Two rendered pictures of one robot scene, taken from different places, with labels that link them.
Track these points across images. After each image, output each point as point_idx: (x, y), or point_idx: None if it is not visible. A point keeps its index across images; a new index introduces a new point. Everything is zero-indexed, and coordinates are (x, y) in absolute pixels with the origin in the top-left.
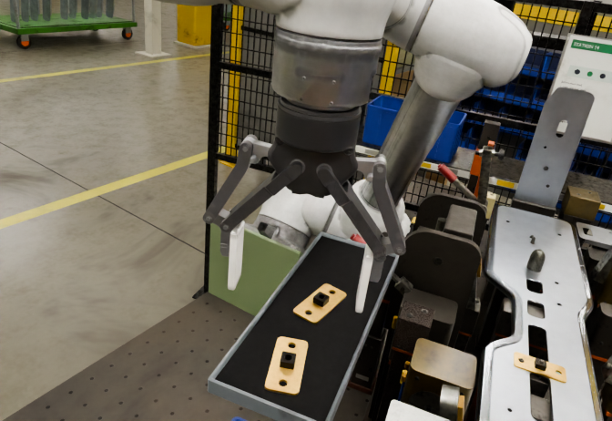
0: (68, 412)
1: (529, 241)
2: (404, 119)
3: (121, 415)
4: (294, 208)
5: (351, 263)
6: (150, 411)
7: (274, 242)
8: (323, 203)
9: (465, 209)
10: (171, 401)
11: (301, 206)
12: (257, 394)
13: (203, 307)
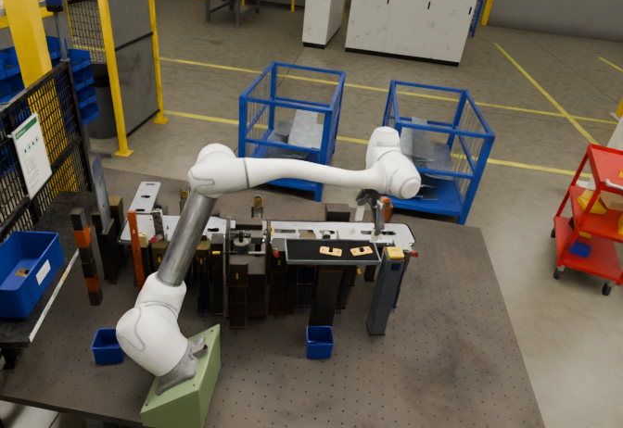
0: None
1: (166, 229)
2: (206, 220)
3: (321, 412)
4: (179, 333)
5: (300, 249)
6: (311, 401)
7: (214, 340)
8: (171, 315)
9: (237, 220)
10: (299, 396)
11: (176, 328)
12: (375, 253)
13: (220, 426)
